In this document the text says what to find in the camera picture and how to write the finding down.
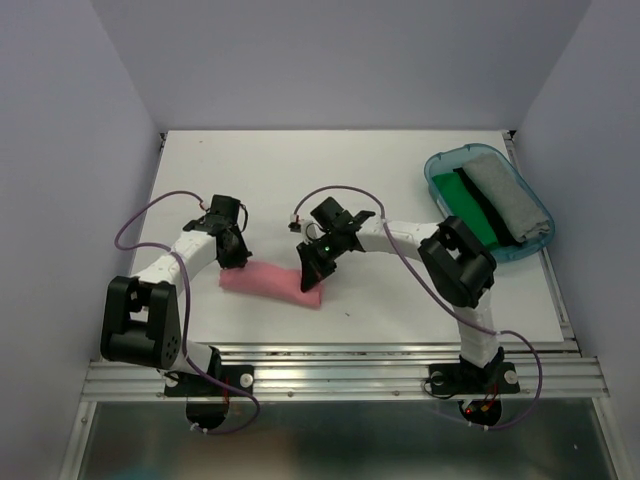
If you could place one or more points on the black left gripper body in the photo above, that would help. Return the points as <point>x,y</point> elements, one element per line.
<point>234,230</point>

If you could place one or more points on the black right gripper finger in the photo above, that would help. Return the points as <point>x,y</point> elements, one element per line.
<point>322,270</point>
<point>308,267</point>

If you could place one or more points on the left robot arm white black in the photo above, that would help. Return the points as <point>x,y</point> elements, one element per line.
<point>145,315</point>

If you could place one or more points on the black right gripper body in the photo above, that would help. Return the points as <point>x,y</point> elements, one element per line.
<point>328,247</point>

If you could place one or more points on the rolled black t-shirt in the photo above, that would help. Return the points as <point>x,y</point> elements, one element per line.
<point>503,236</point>

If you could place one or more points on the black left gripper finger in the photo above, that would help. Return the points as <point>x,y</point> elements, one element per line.
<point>230,259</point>
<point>239,242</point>

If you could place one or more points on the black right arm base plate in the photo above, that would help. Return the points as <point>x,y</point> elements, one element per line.
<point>450,379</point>

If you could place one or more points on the rolled green t-shirt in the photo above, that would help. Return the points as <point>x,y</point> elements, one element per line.
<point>463,205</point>

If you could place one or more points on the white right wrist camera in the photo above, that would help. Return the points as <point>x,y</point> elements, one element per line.
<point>296,223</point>

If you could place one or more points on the blue translucent plastic bin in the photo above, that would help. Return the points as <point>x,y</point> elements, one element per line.
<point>446,162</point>

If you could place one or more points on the pink t-shirt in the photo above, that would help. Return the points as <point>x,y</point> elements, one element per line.
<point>270,281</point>

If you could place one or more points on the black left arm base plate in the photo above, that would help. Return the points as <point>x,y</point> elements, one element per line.
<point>186,385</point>

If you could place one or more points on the rolled grey t-shirt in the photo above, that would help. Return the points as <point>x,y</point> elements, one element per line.
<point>524,218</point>

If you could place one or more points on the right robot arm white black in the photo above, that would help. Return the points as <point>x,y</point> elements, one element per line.
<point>461,270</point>

